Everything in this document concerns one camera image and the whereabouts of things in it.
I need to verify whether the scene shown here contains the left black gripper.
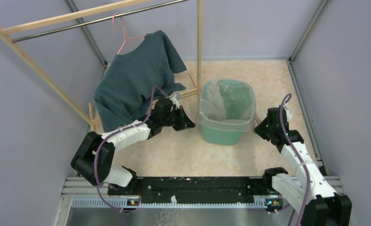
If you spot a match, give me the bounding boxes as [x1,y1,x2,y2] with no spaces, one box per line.
[161,105,195,131]

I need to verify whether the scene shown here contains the green plastic trash bin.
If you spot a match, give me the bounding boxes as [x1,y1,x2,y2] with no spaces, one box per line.
[200,79,257,146]

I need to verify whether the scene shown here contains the pink plastic trash bag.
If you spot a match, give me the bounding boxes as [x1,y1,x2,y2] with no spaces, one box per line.
[195,78,261,133]

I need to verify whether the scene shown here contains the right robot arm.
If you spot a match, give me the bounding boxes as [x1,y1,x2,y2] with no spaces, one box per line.
[254,106,352,226]

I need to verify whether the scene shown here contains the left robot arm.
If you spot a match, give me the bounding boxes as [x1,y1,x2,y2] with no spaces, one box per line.
[70,97,196,195]

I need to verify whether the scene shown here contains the dark teal t-shirt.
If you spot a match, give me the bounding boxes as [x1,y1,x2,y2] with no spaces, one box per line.
[94,30,187,132]

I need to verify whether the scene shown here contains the pink clothes hanger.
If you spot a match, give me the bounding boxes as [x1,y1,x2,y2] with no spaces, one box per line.
[112,13,147,55]

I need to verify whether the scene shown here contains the metal hanging rod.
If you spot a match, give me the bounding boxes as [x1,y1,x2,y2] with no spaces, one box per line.
[12,0,188,43]

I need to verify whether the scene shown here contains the wooden clothes rack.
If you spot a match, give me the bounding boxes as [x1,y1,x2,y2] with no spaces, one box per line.
[0,0,210,143]

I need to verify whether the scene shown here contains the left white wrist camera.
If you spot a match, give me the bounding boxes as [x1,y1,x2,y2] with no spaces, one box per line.
[169,93,182,110]

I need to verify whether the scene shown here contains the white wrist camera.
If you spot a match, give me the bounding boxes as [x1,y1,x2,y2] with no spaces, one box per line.
[169,93,182,110]
[283,105,293,121]

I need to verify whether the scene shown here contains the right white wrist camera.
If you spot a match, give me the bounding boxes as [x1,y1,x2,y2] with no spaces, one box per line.
[283,105,293,121]

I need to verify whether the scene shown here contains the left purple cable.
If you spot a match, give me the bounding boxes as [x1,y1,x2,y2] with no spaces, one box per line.
[93,85,170,213]

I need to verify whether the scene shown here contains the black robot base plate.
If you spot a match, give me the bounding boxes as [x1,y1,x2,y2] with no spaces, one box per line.
[107,176,294,205]

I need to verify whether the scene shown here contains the aluminium frame post right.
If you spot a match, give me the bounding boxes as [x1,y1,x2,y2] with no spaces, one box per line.
[288,0,332,64]

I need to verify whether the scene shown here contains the aluminium frame post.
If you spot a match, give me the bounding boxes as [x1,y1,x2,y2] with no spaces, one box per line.
[288,0,332,64]
[64,0,107,68]

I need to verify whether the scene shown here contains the white toothed cable rail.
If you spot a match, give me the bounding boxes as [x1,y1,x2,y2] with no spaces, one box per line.
[72,196,267,209]

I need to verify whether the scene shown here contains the aluminium frame post left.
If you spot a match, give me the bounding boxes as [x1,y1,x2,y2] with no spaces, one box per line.
[64,0,107,68]

